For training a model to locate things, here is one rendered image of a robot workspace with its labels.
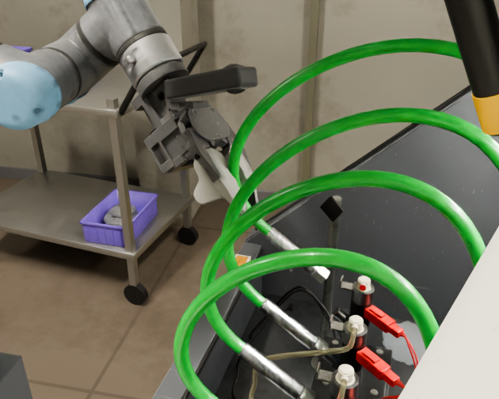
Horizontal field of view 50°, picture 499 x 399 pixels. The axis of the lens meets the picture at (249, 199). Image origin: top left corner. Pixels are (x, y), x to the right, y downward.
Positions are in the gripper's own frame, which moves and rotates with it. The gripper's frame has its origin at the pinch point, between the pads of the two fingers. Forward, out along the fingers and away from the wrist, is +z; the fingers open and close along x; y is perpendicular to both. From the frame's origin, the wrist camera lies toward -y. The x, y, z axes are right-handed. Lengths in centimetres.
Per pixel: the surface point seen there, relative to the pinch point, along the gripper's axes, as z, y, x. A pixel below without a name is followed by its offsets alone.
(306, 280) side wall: 15.8, 21.6, -37.5
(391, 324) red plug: 22.3, -5.8, -4.2
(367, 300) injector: 18.6, -4.2, -5.1
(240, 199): 0.5, -4.6, 8.9
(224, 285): 7.4, -8.3, 23.3
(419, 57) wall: -38, 12, -226
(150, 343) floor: 14, 136, -95
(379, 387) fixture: 29.9, 2.0, -7.0
